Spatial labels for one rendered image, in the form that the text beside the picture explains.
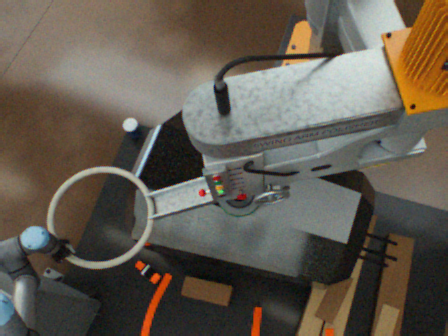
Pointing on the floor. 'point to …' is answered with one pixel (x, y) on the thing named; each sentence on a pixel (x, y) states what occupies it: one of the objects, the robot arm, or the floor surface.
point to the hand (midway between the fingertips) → (64, 250)
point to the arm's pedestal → (59, 305)
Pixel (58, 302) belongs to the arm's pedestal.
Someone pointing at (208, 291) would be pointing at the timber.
